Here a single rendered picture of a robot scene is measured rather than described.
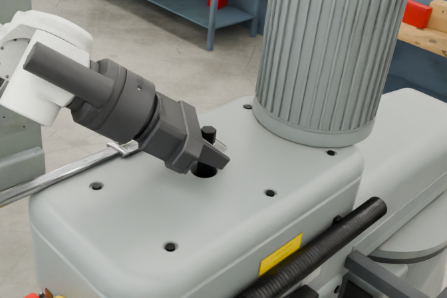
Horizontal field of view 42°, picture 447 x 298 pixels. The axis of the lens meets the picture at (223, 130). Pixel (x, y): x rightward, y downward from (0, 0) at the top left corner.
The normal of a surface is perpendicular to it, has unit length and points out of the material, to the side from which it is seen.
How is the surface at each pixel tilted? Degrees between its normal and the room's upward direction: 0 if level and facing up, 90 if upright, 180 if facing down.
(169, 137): 90
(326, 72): 90
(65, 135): 0
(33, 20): 51
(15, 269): 0
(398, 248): 0
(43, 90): 65
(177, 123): 31
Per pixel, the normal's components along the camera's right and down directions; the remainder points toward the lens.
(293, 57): -0.66, 0.33
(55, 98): 0.43, 0.10
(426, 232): 0.10, -0.85
